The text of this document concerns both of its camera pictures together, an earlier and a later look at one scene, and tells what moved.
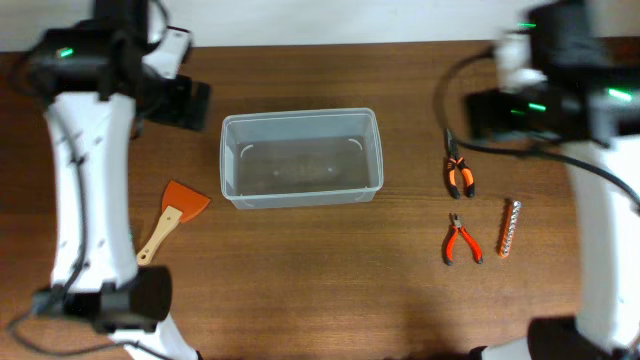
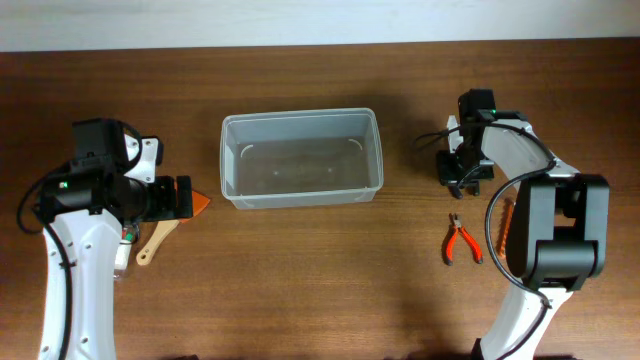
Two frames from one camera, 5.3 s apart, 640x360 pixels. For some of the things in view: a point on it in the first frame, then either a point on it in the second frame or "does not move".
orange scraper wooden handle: (181, 203) does not move
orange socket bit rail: (512, 210) does not move
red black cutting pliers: (458, 229) does not move
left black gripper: (179, 111) → (167, 207)
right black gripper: (498, 104) → (449, 177)
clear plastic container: (301, 158) does not move
